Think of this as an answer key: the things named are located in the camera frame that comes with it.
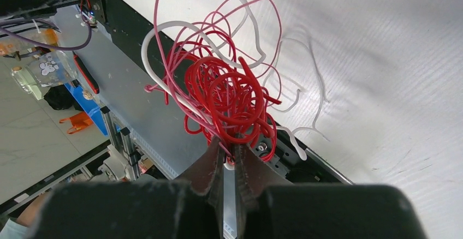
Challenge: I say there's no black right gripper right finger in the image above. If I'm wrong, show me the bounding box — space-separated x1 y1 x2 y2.
233 144 426 238

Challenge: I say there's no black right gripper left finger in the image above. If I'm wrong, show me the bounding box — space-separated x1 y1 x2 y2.
27 138 224 238

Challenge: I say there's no white cable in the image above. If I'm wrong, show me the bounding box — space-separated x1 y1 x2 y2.
141 0 330 171

